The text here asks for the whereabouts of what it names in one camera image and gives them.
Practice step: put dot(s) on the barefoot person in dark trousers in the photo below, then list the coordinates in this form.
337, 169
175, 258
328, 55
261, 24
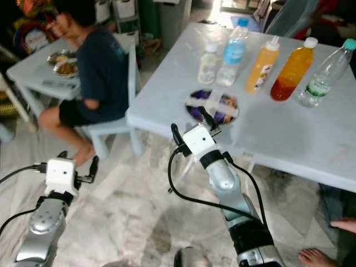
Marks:
317, 257

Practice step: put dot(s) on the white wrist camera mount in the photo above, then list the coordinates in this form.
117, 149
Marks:
61, 175
199, 139

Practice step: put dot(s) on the wrapped plate of food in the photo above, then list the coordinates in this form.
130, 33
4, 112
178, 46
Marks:
225, 108

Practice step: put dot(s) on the orange and red drink bottle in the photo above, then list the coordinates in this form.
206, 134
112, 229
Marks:
292, 72

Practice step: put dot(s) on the small grey plastic table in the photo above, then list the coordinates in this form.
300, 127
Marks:
33, 69

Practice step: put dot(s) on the light blue plastic chair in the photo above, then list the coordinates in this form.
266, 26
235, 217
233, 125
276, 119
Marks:
292, 16

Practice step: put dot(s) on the metal plate with food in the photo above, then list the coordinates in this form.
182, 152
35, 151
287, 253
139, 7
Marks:
58, 55

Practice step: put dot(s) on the white plastic chair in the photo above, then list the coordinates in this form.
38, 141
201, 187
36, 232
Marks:
114, 127

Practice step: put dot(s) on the clear bottle with green label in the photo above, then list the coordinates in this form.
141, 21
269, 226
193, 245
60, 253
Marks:
320, 83

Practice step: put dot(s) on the large white plastic table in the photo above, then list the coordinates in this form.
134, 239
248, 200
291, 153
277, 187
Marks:
283, 133

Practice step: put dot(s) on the small clear white-capped bottle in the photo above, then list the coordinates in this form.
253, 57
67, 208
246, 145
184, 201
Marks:
207, 67

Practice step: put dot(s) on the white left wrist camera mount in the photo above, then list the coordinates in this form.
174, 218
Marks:
61, 175

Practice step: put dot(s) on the grey rubbish bin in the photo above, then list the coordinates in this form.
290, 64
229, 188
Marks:
173, 25

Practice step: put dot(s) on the white plastic stool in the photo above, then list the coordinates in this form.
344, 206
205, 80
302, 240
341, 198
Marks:
125, 11

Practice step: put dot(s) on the colourful round toy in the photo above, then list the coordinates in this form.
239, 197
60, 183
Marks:
33, 39

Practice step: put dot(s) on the green container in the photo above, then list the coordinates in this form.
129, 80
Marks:
149, 16

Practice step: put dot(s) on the bowl of colourful food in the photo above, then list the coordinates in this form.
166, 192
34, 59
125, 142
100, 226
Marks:
67, 68

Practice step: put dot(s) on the seated person in navy shirt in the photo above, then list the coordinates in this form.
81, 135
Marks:
103, 72

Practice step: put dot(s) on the blue-capped water bottle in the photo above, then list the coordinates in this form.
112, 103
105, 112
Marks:
233, 53

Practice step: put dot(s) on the robot right leg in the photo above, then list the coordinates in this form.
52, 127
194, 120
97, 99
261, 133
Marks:
197, 258

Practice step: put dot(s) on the orange juice bottle white nozzle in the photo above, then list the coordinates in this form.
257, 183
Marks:
262, 67

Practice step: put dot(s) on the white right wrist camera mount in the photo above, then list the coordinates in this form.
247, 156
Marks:
199, 139

